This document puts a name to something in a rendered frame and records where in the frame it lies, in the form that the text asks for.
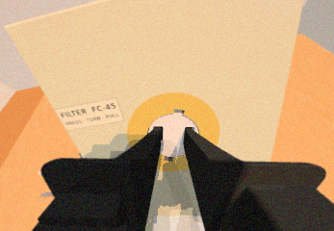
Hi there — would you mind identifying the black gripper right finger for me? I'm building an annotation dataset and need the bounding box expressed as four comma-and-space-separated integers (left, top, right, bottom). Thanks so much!
184, 127, 326, 231

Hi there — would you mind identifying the beige service panel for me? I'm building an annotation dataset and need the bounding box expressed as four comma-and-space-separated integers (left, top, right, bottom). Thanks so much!
5, 0, 304, 231

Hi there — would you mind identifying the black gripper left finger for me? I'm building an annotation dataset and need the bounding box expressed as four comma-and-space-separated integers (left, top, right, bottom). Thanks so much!
40, 126, 162, 231

